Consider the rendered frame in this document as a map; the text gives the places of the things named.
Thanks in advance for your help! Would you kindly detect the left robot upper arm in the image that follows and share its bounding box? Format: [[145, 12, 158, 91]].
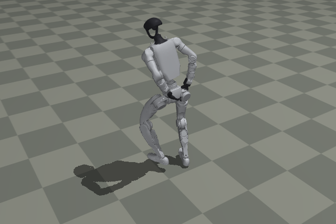
[[141, 48, 164, 82]]

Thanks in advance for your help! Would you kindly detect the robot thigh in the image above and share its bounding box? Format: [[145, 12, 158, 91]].
[[140, 94, 168, 130], [175, 88, 191, 129]]

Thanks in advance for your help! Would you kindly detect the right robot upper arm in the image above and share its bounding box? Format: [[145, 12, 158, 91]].
[[171, 37, 197, 63]]

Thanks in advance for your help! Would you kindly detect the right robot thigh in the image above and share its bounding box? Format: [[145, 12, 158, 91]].
[[175, 88, 191, 129]]

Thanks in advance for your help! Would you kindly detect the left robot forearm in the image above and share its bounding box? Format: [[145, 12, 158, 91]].
[[152, 75, 171, 97]]

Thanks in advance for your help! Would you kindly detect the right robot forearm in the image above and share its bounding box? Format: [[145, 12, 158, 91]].
[[186, 62, 197, 85]]

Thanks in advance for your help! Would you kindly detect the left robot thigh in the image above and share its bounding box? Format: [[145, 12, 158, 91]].
[[140, 94, 168, 130]]

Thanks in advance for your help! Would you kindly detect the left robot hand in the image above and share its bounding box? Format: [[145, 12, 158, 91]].
[[167, 92, 181, 101]]

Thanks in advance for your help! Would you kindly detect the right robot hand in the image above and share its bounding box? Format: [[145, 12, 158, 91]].
[[180, 78, 190, 101]]

